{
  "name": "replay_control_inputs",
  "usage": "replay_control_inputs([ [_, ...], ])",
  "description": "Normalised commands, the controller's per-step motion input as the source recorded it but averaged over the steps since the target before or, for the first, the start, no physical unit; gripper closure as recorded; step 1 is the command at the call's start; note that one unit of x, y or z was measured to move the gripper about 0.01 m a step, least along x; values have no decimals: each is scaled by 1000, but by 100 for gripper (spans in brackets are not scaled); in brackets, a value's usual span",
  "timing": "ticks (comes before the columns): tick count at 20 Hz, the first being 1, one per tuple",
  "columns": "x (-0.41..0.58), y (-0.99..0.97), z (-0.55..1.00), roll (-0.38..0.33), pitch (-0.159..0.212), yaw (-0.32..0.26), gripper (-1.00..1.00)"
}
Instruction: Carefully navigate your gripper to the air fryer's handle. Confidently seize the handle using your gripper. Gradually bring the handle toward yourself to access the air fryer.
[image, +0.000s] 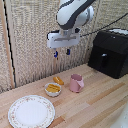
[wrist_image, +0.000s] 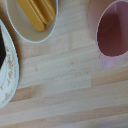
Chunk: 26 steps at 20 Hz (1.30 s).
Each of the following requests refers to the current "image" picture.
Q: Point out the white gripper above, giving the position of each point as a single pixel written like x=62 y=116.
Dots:
x=63 y=38

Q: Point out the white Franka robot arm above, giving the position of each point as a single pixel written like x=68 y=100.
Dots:
x=72 y=14

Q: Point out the beige folding screen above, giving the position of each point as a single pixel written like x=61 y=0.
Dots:
x=50 y=36

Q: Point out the orange food piece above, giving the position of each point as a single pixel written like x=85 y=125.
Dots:
x=58 y=80

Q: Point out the pink plastic cup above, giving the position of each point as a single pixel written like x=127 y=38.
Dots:
x=76 y=83

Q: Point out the yellow food in bowl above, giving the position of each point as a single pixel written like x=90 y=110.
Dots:
x=53 y=88

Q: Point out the small white bowl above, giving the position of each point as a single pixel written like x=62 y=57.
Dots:
x=52 y=91

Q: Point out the floral rimmed white plate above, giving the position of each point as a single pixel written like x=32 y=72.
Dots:
x=31 y=111

